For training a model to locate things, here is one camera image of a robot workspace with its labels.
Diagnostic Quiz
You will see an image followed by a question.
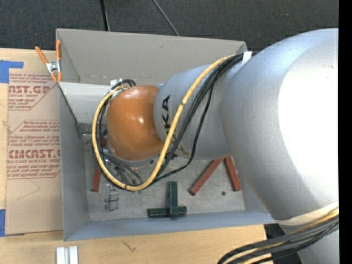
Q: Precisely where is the grey metal bin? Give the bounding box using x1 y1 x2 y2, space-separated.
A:
56 28 277 242

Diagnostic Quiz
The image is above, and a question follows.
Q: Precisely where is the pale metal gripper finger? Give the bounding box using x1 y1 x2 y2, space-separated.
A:
104 200 120 212
105 184 119 202

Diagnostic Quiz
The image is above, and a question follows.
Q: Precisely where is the red-brown flat block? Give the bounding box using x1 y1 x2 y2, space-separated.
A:
91 137 107 193
188 158 224 196
223 156 243 193

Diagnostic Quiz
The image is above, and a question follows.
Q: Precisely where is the dark green flat block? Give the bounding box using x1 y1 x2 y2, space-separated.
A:
147 206 188 218
168 180 179 217

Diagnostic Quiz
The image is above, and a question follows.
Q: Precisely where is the brown cardboard board, red print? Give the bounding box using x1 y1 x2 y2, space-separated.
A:
0 47 64 237

